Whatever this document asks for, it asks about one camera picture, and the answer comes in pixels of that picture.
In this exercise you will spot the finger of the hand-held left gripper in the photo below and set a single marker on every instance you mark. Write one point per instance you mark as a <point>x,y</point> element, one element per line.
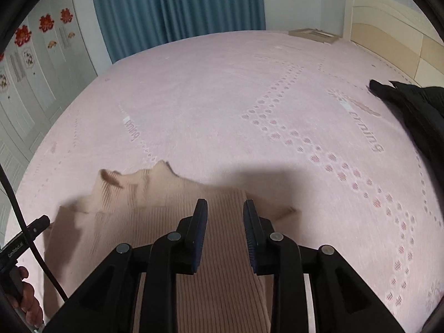
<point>39,224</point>

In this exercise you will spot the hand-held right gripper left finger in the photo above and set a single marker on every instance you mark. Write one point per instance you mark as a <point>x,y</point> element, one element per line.
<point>199,236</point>

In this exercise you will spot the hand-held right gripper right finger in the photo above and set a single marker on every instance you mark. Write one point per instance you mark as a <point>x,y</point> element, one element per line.
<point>250,239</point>

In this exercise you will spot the beige knitted sweater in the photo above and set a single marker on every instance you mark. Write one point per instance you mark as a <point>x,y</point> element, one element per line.
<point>156,194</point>

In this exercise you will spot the person's left hand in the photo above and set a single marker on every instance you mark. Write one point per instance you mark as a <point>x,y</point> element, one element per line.
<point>31,301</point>

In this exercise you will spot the pink bed mattress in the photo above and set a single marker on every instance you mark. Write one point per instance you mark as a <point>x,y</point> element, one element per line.
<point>215,111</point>

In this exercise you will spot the white wardrobe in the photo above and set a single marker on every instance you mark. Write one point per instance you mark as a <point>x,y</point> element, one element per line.
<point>41,93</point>

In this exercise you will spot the black puffer jacket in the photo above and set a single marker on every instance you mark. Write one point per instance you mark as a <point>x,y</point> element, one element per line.
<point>416,111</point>

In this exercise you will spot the flat cardboard box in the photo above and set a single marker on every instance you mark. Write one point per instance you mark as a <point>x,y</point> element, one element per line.
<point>314,35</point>

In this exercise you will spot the blue curtain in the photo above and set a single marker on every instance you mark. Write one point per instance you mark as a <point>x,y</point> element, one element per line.
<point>173,7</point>

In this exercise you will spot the cream bed headboard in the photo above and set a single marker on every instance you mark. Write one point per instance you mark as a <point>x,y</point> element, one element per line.
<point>388,31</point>

